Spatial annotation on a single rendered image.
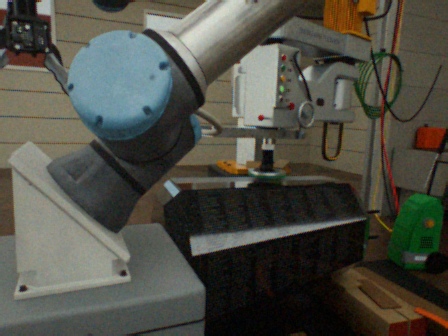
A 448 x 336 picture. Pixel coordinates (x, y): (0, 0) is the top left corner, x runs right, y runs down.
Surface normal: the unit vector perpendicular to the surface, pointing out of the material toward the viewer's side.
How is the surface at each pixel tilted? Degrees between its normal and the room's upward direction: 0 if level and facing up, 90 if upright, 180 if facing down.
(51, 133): 90
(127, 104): 71
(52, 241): 90
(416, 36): 90
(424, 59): 90
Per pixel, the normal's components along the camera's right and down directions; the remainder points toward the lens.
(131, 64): -0.04, -0.19
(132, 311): 0.38, 0.15
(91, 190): 0.51, -0.21
